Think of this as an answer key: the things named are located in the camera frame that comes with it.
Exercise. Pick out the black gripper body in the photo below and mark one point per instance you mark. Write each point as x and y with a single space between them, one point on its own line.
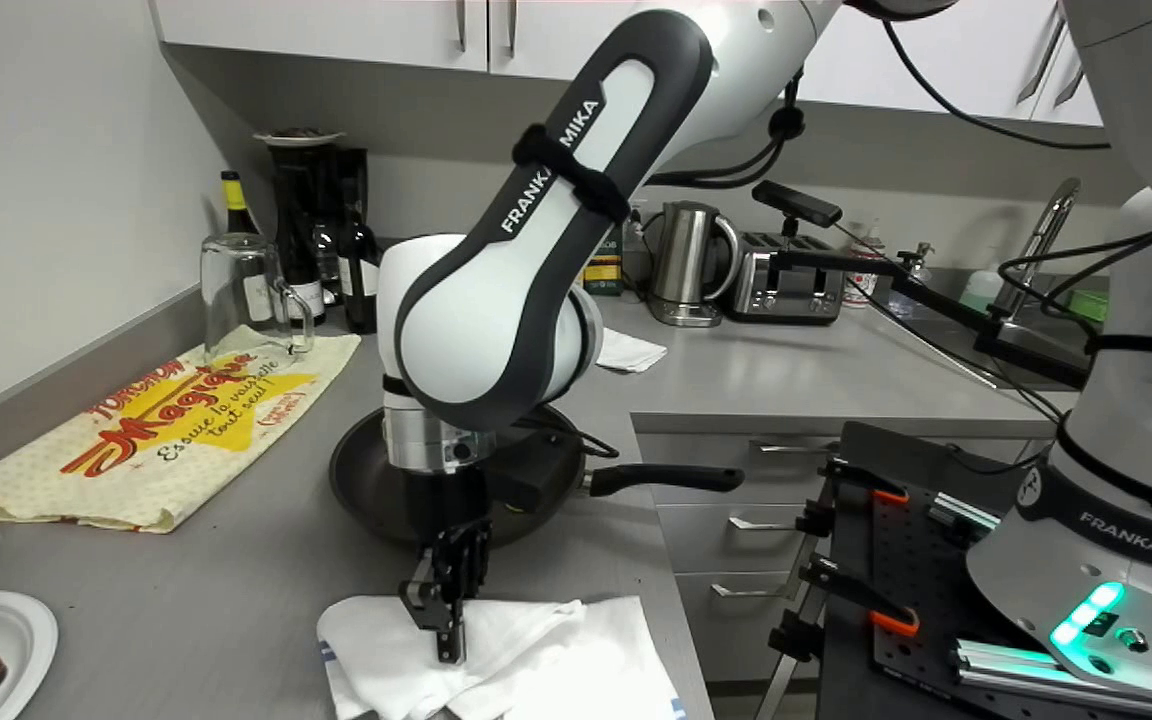
451 565

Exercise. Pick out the plain white cloth towel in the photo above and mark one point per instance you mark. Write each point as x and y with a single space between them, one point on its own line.
617 660
388 653

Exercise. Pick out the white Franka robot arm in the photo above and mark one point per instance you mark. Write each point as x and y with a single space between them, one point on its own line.
496 335

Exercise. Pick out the black frying pan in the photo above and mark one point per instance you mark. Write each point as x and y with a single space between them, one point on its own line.
537 481

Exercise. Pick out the dark glass bottle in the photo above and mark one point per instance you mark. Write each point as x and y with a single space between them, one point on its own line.
357 255

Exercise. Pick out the tripod leg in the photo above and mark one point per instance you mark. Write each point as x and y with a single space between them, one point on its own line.
790 640

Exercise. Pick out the upturned clear drinking glass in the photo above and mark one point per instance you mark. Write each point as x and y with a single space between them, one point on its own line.
243 284

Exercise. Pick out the dark wine bottle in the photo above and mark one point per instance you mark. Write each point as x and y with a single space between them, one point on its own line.
247 255

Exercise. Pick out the stainless steel kettle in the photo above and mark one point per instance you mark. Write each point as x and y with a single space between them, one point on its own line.
680 267

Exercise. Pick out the black coffee machine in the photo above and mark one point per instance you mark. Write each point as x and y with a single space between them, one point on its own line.
302 213

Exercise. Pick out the white plate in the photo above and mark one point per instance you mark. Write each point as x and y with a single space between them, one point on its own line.
25 638

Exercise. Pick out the orange and black clamp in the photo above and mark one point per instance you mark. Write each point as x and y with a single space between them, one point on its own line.
868 607
868 491

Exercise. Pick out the silver toaster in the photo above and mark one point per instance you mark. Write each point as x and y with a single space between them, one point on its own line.
784 280

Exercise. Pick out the black perforated mounting board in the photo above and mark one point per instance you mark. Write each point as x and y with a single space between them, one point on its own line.
928 574

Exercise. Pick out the silver sink faucet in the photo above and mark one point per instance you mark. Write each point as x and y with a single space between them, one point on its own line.
1051 227

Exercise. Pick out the white wall cabinets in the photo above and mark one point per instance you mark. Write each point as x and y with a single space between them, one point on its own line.
363 27

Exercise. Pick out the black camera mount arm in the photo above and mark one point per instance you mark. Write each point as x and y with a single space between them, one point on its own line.
949 309

